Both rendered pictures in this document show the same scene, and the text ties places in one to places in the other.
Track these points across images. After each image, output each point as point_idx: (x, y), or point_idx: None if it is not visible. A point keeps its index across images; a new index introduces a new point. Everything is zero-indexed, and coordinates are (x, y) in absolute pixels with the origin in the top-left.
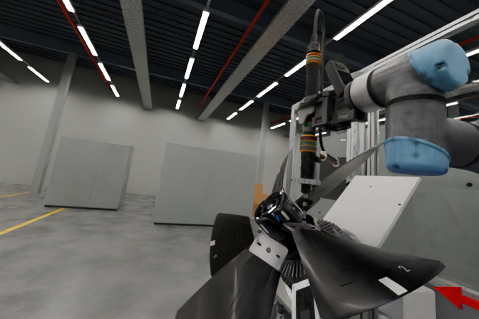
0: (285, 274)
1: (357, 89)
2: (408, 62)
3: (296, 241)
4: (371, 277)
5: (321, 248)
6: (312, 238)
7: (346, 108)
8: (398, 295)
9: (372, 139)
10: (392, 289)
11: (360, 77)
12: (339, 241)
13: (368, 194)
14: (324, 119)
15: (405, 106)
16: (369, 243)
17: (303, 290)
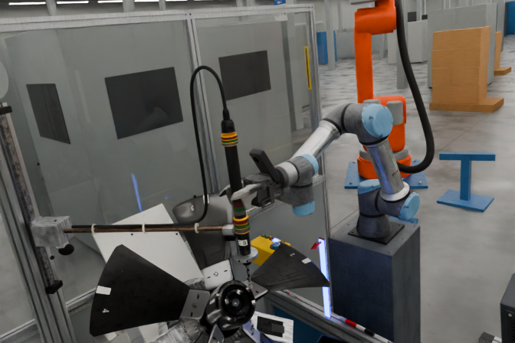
0: (234, 342)
1: (293, 178)
2: (312, 167)
3: (285, 289)
4: (303, 265)
5: (289, 277)
6: (276, 281)
7: (279, 188)
8: (311, 261)
9: None
10: (309, 261)
11: (291, 171)
12: (270, 271)
13: (141, 243)
14: (273, 200)
15: (312, 187)
16: (195, 276)
17: (258, 325)
